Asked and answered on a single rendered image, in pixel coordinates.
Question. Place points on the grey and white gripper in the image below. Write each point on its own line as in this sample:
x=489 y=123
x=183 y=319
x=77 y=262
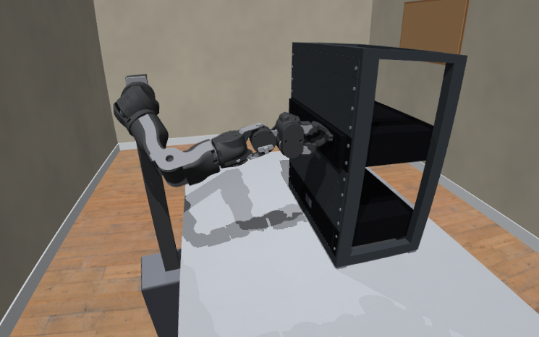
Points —
x=290 y=139

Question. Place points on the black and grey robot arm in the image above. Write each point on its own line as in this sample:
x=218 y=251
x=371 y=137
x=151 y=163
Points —
x=200 y=161

